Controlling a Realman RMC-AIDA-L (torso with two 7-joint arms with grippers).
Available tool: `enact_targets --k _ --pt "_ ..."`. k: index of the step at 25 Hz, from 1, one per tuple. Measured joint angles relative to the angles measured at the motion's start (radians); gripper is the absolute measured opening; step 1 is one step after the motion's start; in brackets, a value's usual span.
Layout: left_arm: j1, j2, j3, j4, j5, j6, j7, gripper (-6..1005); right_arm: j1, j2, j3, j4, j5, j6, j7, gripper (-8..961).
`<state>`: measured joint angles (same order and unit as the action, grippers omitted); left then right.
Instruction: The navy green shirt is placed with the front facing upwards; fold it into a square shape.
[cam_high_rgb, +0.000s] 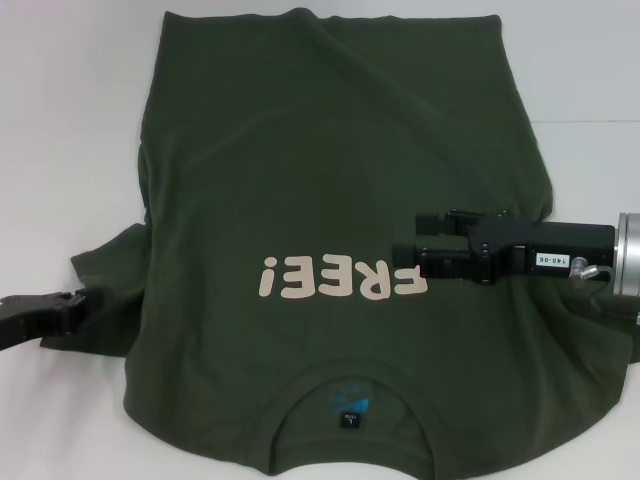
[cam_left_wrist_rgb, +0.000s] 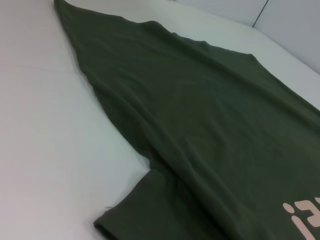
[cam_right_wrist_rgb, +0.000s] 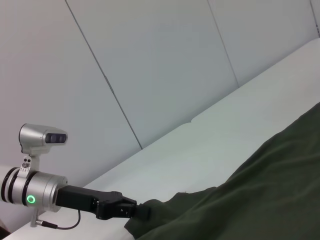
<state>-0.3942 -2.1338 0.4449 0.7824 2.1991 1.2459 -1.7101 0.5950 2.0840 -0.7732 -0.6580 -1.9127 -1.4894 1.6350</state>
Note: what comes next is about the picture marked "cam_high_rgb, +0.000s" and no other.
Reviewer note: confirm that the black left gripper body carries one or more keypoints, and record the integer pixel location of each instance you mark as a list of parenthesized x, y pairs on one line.
[(25, 322)]

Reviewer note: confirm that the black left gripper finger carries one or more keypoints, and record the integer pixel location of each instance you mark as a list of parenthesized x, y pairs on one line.
[(67, 297), (82, 312)]

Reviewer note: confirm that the dark green FREE-print T-shirt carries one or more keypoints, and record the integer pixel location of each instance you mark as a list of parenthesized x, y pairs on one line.
[(325, 175)]

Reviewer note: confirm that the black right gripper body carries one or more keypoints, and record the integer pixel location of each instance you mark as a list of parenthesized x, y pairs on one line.
[(550, 250)]

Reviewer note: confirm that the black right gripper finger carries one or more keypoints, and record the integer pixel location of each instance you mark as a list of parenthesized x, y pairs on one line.
[(440, 223), (435, 260)]

